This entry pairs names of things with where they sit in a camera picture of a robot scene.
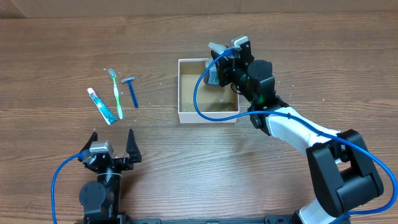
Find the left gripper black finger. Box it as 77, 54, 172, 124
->
126, 129, 142, 163
83, 132, 98, 151

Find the clear soap pump bottle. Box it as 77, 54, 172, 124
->
203, 42, 229, 86

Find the teal toothpaste tube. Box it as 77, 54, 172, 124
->
87, 87, 117, 125

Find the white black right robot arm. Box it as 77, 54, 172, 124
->
203, 36, 384, 223

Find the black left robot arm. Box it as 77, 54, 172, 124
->
78, 129, 142, 223

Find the pink open box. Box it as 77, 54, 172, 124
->
178, 58, 239, 124

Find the blue disposable razor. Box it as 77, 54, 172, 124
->
121, 77, 139, 108

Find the green toothbrush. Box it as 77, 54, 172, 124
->
108, 68, 123, 119

